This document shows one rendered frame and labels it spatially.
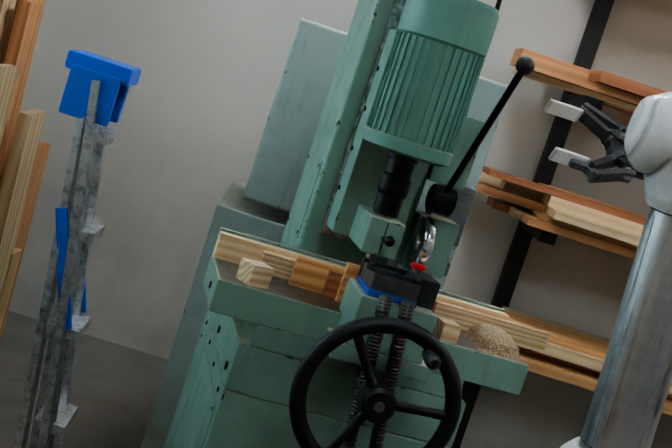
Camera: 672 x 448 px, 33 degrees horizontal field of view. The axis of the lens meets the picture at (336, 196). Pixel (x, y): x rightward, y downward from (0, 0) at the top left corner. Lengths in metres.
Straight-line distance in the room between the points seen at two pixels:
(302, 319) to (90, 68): 1.01
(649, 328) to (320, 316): 0.61
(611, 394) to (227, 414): 0.70
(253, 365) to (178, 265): 2.52
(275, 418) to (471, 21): 0.80
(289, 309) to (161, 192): 2.53
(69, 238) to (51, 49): 1.85
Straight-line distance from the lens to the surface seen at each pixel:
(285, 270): 2.13
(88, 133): 2.72
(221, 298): 1.97
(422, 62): 2.05
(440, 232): 2.33
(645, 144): 1.62
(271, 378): 2.02
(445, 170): 2.34
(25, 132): 3.38
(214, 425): 2.04
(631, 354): 1.68
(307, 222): 2.31
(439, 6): 2.05
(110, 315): 4.59
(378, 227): 2.09
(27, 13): 3.52
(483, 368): 2.09
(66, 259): 2.77
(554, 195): 4.05
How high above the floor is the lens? 1.30
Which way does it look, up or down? 6 degrees down
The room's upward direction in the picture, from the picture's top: 18 degrees clockwise
